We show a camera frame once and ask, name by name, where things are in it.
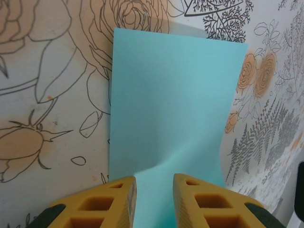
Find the floral printed tablecloth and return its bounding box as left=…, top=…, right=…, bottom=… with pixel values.
left=0, top=0, right=304, bottom=228

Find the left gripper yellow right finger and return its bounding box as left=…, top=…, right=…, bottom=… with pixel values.
left=172, top=173, right=273, bottom=228

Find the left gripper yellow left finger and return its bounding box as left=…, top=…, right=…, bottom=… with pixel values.
left=26, top=176, right=138, bottom=228

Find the light blue cloth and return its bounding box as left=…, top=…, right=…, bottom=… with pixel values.
left=108, top=28, right=249, bottom=228

